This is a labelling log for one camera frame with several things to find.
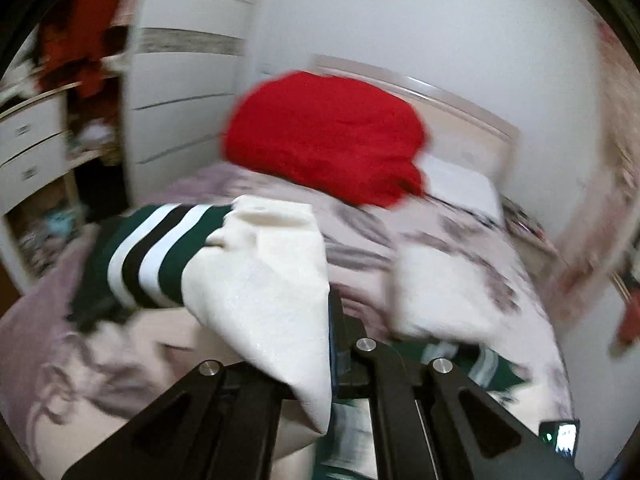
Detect red hanging clothes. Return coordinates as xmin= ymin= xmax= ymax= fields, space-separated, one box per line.
xmin=40 ymin=0 xmax=132 ymax=100

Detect white bed headboard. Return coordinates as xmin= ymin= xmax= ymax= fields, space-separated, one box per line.
xmin=312 ymin=54 xmax=521 ymax=181

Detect green striped sweater cream sleeves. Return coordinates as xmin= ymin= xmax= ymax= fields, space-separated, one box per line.
xmin=67 ymin=195 xmax=531 ymax=480

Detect floral pink bed blanket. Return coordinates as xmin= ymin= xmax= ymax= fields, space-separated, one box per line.
xmin=0 ymin=162 xmax=573 ymax=480

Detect floral curtain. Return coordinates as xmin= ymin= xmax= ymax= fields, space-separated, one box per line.
xmin=555 ymin=20 xmax=640 ymax=301

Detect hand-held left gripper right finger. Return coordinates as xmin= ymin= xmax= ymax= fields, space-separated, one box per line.
xmin=327 ymin=289 xmax=584 ymax=480

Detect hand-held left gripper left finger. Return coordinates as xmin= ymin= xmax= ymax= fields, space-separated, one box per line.
xmin=60 ymin=360 xmax=297 ymax=480

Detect red cloth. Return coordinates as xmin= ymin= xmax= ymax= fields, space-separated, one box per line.
xmin=221 ymin=71 xmax=432 ymax=211

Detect white wardrobe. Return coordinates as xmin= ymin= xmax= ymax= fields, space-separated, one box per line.
xmin=122 ymin=0 xmax=266 ymax=206

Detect white pillow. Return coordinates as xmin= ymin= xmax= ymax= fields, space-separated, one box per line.
xmin=417 ymin=152 xmax=503 ymax=221

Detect white drawer unit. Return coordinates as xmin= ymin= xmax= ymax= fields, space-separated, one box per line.
xmin=0 ymin=82 xmax=76 ymax=216

